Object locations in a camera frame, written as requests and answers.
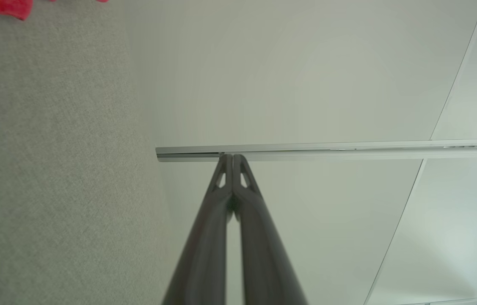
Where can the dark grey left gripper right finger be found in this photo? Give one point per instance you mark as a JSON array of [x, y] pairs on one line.
[[263, 262]]

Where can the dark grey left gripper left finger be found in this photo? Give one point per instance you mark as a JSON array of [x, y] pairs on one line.
[[204, 254]]

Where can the red shirt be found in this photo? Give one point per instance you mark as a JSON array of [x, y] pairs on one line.
[[7, 6]]

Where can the grey metal partition post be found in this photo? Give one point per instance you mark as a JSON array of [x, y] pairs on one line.
[[348, 149]]

